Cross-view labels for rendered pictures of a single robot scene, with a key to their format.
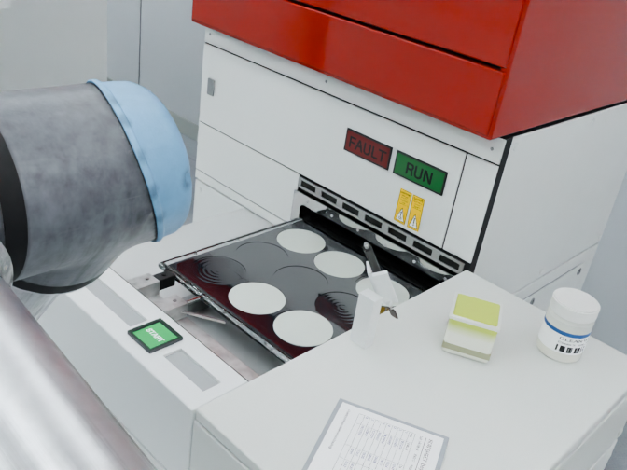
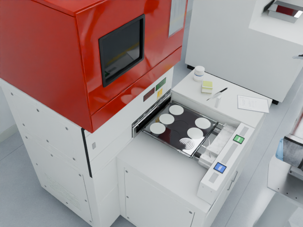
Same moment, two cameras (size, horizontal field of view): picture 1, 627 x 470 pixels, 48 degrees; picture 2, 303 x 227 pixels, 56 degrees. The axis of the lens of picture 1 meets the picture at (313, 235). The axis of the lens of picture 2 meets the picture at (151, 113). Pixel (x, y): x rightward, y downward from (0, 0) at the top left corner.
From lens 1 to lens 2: 205 cm
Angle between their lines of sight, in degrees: 76
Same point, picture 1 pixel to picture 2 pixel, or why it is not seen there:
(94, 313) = (238, 152)
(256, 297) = (195, 133)
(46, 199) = not seen: outside the picture
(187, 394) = (251, 130)
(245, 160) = (113, 145)
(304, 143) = (131, 115)
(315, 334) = (204, 120)
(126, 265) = (175, 179)
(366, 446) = (247, 104)
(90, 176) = not seen: outside the picture
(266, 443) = (255, 116)
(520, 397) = (218, 85)
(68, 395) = not seen: outside the picture
